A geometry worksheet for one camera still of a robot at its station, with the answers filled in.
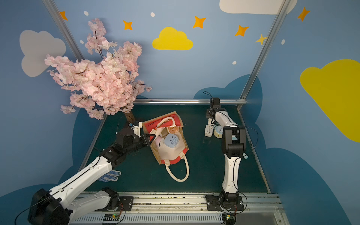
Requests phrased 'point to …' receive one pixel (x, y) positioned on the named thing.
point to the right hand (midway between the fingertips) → (214, 112)
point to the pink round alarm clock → (159, 142)
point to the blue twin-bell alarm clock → (218, 131)
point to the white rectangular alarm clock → (208, 131)
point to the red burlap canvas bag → (159, 126)
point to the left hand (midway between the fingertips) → (155, 134)
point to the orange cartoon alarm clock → (173, 129)
